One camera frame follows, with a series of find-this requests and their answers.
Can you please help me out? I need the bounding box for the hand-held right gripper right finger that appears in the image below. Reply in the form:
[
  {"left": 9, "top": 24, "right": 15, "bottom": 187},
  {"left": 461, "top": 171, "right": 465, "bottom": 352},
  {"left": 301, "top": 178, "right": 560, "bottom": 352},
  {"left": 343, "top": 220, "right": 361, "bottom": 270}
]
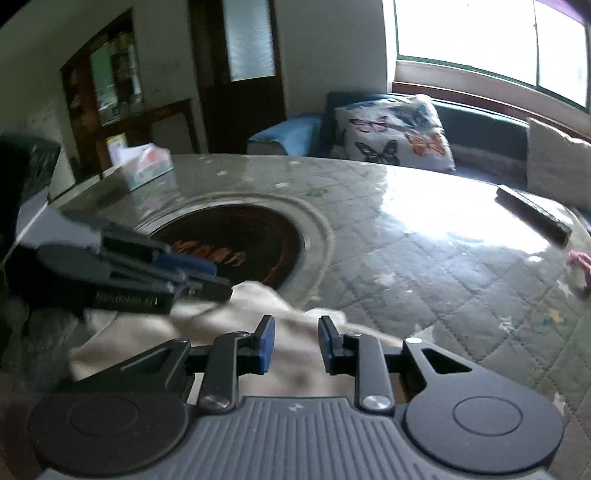
[{"left": 318, "top": 315, "right": 476, "bottom": 411}]

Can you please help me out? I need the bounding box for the cream garment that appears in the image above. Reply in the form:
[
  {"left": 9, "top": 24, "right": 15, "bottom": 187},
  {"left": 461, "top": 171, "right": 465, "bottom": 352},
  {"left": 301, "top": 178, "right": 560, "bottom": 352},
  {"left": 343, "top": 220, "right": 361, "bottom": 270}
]
[{"left": 69, "top": 281, "right": 402, "bottom": 402}]

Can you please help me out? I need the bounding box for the round black hot plate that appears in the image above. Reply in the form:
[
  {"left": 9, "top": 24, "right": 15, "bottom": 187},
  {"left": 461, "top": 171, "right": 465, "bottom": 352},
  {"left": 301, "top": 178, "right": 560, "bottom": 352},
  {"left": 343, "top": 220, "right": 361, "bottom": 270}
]
[{"left": 150, "top": 205, "right": 305, "bottom": 289}]

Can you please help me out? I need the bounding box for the green framed window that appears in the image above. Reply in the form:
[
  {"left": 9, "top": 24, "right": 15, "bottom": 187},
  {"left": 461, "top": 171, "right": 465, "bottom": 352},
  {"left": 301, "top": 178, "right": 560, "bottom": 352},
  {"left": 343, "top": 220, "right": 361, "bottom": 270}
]
[{"left": 392, "top": 0, "right": 591, "bottom": 114}]

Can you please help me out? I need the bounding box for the blue sofa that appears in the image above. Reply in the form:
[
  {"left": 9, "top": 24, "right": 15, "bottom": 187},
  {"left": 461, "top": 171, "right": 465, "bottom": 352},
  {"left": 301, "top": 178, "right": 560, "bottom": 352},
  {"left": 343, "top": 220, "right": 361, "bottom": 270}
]
[{"left": 247, "top": 91, "right": 591, "bottom": 208}]

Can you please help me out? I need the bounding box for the dark wooden door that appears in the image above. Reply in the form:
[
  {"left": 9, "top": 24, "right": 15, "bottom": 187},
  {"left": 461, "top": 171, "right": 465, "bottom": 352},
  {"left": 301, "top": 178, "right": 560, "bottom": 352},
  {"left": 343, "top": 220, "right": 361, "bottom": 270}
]
[{"left": 189, "top": 0, "right": 284, "bottom": 154}]

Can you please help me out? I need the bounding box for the dark wooden cabinet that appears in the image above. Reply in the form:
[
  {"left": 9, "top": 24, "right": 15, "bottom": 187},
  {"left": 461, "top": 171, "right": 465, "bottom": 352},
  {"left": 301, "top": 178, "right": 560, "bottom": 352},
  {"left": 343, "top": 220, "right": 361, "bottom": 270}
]
[{"left": 60, "top": 7, "right": 200, "bottom": 182}]

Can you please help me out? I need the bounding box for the light blue cushion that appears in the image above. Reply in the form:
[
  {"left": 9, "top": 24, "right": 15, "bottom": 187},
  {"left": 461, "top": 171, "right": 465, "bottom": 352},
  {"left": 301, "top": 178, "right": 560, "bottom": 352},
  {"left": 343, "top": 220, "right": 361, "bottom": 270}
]
[{"left": 247, "top": 115, "right": 324, "bottom": 158}]

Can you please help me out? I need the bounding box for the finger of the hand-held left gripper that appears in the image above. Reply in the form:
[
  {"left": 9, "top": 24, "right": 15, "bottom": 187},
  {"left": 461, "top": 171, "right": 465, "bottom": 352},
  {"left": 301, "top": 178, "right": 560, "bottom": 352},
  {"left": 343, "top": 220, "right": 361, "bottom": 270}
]
[
  {"left": 37, "top": 244, "right": 234, "bottom": 315},
  {"left": 99, "top": 222, "right": 219, "bottom": 282}
]

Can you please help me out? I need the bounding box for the butterfly print pillow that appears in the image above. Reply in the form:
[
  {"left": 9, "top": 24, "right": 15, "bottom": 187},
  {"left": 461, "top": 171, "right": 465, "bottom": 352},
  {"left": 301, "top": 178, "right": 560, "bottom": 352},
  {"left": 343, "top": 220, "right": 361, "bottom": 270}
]
[{"left": 333, "top": 95, "right": 455, "bottom": 174}]

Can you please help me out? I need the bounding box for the plain grey pillow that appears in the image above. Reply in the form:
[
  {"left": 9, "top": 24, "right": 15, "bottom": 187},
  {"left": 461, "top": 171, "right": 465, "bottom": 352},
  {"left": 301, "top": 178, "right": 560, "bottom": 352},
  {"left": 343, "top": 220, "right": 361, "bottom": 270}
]
[{"left": 526, "top": 117, "right": 591, "bottom": 208}]

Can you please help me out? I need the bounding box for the tissue box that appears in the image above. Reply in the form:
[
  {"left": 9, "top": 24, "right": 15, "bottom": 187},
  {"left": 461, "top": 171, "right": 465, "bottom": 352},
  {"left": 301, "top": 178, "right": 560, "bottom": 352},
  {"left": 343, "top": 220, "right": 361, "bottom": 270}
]
[{"left": 107, "top": 143, "right": 175, "bottom": 191}]

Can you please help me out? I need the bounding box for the purple curtain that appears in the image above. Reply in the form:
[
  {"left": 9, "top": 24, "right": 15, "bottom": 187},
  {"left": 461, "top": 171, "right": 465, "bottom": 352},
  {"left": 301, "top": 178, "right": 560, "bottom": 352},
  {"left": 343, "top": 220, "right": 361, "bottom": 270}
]
[{"left": 536, "top": 0, "right": 591, "bottom": 24}]

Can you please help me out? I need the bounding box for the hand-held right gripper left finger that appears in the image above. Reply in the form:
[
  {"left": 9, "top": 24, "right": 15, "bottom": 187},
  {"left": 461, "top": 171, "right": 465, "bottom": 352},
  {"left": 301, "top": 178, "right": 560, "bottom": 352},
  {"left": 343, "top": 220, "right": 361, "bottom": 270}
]
[{"left": 121, "top": 315, "right": 277, "bottom": 414}]

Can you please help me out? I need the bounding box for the black remote control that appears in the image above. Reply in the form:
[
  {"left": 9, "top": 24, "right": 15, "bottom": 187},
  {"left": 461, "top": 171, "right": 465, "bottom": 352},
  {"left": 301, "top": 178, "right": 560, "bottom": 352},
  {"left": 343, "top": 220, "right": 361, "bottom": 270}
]
[{"left": 495, "top": 185, "right": 573, "bottom": 245}]

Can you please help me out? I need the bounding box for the pink toy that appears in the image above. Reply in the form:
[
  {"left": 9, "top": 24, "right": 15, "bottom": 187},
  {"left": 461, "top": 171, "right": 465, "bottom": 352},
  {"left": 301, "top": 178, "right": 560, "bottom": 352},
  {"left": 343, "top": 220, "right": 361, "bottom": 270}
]
[{"left": 569, "top": 249, "right": 591, "bottom": 294}]

